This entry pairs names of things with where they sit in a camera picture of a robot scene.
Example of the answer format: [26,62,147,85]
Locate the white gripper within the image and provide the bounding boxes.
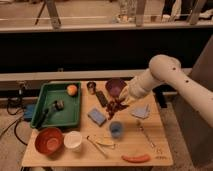
[119,86,132,105]

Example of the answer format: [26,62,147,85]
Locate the dark red grapes bunch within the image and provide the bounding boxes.
[106,98,127,120]

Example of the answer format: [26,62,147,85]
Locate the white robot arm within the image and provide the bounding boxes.
[119,54,213,127]

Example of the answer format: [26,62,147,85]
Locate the blue plastic cup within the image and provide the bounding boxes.
[109,121,123,138]

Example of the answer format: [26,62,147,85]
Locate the small metal cup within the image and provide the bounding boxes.
[87,81,96,95]

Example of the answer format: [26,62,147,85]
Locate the white plastic cup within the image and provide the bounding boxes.
[64,131,82,152]

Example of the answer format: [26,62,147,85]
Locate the purple bowl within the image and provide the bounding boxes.
[105,78,126,97]

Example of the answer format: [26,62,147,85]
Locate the grey folded cloth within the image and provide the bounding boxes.
[131,105,150,119]

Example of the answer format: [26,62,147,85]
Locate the black remote bar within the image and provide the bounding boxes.
[96,91,108,107]

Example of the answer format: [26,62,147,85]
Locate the blue sponge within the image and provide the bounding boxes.
[88,108,106,126]

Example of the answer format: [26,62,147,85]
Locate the metal tongs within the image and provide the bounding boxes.
[86,136,115,158]

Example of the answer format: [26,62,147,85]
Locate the orange peach fruit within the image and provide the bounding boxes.
[67,84,78,96]

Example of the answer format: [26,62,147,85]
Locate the green plastic tray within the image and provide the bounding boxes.
[31,82,81,129]

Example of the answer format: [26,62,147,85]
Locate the red bowl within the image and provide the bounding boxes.
[35,127,63,156]

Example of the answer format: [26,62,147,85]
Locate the blue box on floor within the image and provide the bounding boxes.
[24,104,35,121]

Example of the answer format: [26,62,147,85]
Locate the black handled brush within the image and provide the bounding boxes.
[35,100,64,129]

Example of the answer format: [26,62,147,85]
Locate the black cables on floor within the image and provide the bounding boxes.
[0,83,29,146]

